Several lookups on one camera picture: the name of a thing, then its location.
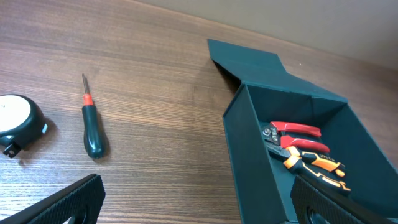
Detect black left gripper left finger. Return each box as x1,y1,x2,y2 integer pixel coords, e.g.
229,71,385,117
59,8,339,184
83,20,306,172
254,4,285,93
1,174,106,224

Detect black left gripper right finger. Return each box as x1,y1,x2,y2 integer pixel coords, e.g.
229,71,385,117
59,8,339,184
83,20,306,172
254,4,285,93
290,175,395,224

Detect orange black needle-nose pliers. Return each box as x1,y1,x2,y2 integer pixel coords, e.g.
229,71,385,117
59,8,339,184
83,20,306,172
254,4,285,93
265,142,351,195

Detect black red small screwdriver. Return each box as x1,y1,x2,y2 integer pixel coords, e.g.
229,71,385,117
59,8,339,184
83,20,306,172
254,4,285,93
81,73,106,159

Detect red handled snips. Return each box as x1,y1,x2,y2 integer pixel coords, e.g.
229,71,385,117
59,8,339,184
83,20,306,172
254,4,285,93
261,121,330,154

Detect dark green open box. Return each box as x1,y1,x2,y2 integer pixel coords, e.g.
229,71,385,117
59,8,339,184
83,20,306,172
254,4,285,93
208,39,397,223

